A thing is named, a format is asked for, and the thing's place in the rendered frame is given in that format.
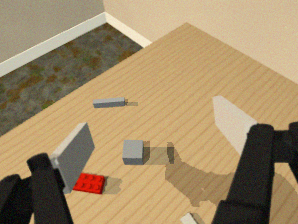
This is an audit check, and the red toy building brick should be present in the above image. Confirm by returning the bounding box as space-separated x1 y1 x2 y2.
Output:
73 173 106 195

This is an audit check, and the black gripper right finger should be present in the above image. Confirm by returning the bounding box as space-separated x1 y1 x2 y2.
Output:
211 95 298 224

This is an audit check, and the grey rectangular bar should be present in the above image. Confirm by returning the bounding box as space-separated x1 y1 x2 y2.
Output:
93 97 125 108

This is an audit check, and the grey cube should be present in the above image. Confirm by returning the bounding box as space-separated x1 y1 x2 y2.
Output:
122 140 144 165

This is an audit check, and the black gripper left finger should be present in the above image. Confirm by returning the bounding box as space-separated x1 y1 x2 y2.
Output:
0 122 95 224

